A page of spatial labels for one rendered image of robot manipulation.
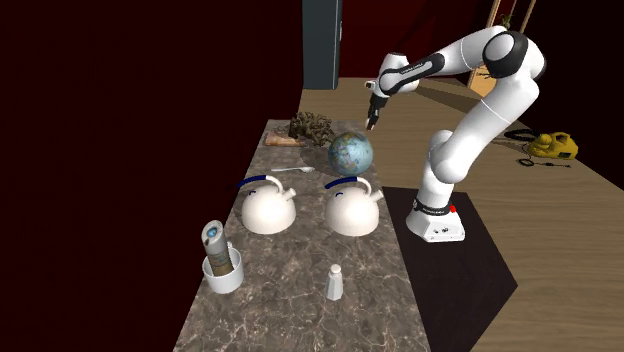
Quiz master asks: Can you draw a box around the yellow vacuum cleaner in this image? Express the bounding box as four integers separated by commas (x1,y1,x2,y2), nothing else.
503,128,580,169

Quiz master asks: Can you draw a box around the dark grey door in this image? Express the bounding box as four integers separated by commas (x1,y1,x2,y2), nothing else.
301,0,343,91

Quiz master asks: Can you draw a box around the dark robot stand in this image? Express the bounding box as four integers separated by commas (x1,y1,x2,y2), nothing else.
381,186,519,352

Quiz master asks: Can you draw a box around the white kettle with blue handle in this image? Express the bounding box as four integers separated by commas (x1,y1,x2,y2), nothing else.
236,174,298,236
323,176,385,238

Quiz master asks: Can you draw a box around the blue world globe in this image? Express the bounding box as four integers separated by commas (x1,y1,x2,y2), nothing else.
327,131,375,177

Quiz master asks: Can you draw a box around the grey cylindrical bottle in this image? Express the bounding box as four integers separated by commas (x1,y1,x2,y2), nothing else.
201,219,235,278

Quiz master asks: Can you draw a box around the white cup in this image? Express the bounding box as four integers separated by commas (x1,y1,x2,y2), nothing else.
202,246,245,295

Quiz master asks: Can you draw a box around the dark green leafy plant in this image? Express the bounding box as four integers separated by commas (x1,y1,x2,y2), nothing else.
287,111,337,148

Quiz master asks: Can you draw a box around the white salt shaker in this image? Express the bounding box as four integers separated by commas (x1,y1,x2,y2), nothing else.
324,263,344,302

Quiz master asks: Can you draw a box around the wooden ladder shelf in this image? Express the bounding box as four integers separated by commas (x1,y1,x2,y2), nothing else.
465,0,537,98

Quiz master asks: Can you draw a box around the brown wooden board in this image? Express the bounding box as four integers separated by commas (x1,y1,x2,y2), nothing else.
263,133,307,148

